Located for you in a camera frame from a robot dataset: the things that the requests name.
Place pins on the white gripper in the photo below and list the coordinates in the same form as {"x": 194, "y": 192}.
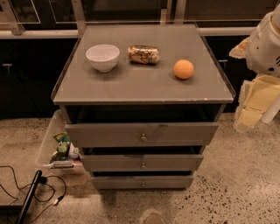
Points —
{"x": 263, "y": 51}

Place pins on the grey bottom drawer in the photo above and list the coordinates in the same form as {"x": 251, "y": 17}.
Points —
{"x": 143, "y": 182}

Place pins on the grey drawer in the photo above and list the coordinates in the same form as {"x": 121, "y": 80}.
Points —
{"x": 142, "y": 163}
{"x": 143, "y": 182}
{"x": 87, "y": 135}

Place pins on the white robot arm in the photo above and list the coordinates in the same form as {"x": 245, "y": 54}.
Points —
{"x": 261, "y": 49}

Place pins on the grey top drawer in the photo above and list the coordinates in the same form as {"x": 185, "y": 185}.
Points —
{"x": 87, "y": 135}

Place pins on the grey middle drawer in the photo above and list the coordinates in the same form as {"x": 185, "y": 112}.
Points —
{"x": 142, "y": 163}

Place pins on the grey drawer cabinet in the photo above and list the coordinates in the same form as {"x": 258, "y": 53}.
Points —
{"x": 138, "y": 93}

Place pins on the orange fruit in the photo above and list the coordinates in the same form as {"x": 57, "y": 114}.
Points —
{"x": 183, "y": 69}

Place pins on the crushed gold soda can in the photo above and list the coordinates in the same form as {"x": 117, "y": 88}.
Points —
{"x": 143, "y": 54}

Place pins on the white ceramic bowl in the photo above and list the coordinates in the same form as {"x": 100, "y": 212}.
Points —
{"x": 103, "y": 57}

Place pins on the green snack bag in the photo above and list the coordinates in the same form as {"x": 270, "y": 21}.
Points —
{"x": 62, "y": 149}

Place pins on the clear plastic storage bin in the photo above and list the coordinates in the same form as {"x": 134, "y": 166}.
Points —
{"x": 48, "y": 147}

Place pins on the black flat bar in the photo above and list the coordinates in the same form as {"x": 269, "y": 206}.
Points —
{"x": 28, "y": 199}

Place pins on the white post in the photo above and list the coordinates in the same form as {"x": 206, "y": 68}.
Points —
{"x": 269, "y": 115}

